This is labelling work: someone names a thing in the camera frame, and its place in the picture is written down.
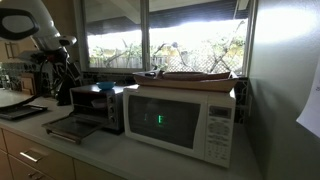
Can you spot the silver toaster oven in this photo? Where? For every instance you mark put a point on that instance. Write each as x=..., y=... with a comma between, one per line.
x=113, y=106

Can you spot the dark metal pot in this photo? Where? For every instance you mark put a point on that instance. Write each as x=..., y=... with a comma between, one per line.
x=64, y=96

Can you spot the white wall calendar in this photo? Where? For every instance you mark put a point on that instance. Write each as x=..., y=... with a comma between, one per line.
x=313, y=110

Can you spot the black baking tray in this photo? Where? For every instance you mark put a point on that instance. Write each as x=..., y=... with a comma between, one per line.
x=20, y=111

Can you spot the wooden serving tray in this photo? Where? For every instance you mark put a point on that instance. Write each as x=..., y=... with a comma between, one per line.
x=186, y=83

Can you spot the white microwave oven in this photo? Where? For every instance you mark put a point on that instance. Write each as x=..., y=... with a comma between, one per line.
x=220, y=133

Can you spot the window frame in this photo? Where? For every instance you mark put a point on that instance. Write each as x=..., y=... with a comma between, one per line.
x=145, y=36

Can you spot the blue plastic bowl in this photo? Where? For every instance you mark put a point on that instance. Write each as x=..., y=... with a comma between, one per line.
x=106, y=85

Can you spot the purple plastic bowl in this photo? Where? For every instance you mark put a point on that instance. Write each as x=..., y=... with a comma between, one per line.
x=99, y=103

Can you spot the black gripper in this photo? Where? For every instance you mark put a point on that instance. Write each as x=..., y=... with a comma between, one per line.
x=68, y=71

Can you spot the wooden box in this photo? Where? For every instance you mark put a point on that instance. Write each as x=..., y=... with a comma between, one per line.
x=28, y=85

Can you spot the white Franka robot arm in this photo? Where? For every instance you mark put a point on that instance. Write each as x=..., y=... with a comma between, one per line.
x=43, y=20

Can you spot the wooden counter cabinet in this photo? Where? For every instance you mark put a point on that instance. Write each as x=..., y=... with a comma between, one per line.
x=53, y=163

